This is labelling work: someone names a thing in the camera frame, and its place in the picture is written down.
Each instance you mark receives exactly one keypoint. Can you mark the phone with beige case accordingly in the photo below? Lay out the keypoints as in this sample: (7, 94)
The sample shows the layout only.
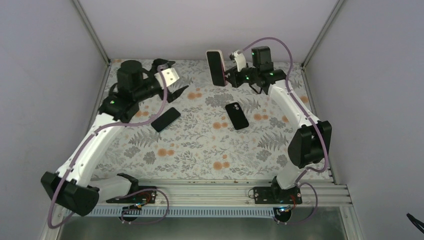
(216, 65)

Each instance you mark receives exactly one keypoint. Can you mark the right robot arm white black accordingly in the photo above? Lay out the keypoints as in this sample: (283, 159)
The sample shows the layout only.
(309, 147)

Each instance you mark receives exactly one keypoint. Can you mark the black phone case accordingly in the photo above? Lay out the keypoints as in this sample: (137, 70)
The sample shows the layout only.
(236, 116)

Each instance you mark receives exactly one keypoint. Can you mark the black object at edge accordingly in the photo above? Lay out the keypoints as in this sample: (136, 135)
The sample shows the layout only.
(416, 222)

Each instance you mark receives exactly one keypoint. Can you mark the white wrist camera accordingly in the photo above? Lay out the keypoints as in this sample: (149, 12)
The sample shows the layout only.
(167, 77)
(239, 59)

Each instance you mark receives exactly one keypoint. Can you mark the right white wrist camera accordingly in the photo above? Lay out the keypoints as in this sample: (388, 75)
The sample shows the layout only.
(239, 59)

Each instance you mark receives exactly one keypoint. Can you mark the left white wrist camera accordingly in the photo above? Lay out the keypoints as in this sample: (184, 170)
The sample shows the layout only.
(167, 77)

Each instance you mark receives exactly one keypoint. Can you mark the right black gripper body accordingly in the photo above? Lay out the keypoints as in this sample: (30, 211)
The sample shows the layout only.
(238, 81)

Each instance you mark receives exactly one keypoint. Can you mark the floral patterned table mat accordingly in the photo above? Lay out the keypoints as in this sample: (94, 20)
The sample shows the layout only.
(202, 143)

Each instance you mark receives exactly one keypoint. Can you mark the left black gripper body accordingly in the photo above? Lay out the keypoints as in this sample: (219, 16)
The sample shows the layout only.
(153, 69)

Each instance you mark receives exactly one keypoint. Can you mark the aluminium mounting rail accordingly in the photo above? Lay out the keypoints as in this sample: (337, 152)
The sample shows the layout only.
(235, 193)

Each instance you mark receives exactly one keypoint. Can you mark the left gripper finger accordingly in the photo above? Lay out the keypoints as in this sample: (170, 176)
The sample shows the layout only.
(160, 64)
(172, 96)

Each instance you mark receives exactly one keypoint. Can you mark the white slotted cable duct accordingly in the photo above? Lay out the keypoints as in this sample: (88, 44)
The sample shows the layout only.
(203, 212)

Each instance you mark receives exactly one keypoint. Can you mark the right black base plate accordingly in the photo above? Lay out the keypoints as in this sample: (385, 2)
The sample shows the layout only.
(263, 195)

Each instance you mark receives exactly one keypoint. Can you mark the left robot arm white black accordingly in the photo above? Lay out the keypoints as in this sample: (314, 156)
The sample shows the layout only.
(71, 185)

